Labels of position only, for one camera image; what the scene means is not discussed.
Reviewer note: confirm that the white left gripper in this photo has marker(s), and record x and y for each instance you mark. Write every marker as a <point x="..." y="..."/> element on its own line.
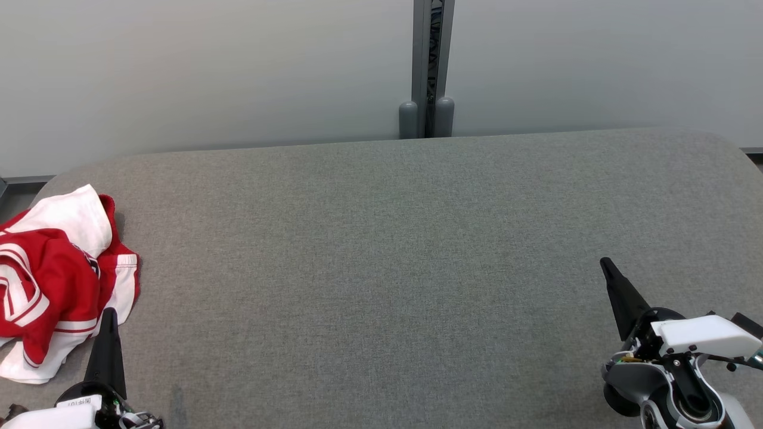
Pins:
<point x="77" y="411"/>

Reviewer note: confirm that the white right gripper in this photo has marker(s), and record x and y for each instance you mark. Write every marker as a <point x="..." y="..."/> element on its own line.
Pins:
<point x="703" y="335"/>

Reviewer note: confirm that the grey metal partition post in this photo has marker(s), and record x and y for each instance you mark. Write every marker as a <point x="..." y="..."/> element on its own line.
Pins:
<point x="432" y="59"/>

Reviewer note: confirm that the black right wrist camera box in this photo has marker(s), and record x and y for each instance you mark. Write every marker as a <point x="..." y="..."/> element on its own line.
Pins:
<point x="748" y="325"/>

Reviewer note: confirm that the red white basketball shorts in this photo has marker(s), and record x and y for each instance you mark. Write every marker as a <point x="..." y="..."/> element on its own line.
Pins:
<point x="122" y="280"/>

